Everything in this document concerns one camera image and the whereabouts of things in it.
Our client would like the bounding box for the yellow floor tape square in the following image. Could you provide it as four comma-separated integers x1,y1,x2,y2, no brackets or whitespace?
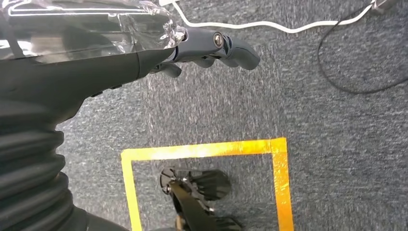
120,138,295,231

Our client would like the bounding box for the black floor cable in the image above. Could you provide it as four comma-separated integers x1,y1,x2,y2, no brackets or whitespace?
317,6,408,95

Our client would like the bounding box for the white power cable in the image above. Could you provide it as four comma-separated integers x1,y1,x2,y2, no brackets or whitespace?
159,0,375,34

